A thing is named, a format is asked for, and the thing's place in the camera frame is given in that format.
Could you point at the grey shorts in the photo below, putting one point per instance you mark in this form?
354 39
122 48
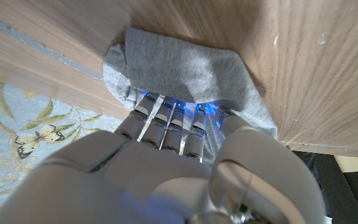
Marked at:
182 68

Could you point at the floral print backdrop cloth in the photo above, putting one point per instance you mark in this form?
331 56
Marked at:
26 124

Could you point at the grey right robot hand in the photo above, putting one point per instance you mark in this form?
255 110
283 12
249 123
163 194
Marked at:
154 174

